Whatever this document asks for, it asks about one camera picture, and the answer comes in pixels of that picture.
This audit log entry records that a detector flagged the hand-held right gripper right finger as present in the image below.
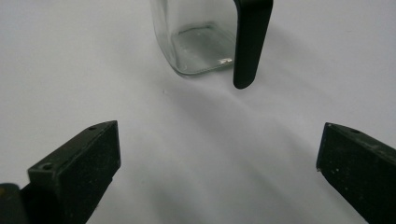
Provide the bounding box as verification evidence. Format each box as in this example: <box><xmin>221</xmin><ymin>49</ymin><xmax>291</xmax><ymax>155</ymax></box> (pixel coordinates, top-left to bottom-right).
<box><xmin>316</xmin><ymin>122</ymin><xmax>396</xmax><ymax>224</ymax></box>

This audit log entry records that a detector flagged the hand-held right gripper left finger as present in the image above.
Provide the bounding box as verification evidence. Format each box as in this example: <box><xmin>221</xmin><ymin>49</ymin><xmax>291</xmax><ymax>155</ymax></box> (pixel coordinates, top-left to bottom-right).
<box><xmin>19</xmin><ymin>120</ymin><xmax>121</xmax><ymax>224</ymax></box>

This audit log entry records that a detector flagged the glass jar with black lid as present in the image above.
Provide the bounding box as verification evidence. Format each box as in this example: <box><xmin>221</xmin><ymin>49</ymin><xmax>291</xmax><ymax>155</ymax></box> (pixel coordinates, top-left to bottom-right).
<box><xmin>149</xmin><ymin>0</ymin><xmax>275</xmax><ymax>90</ymax></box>

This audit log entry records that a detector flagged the white paper sheet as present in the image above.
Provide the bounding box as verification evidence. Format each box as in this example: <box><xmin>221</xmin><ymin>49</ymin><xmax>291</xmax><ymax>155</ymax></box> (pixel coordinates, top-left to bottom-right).
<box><xmin>0</xmin><ymin>0</ymin><xmax>396</xmax><ymax>224</ymax></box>

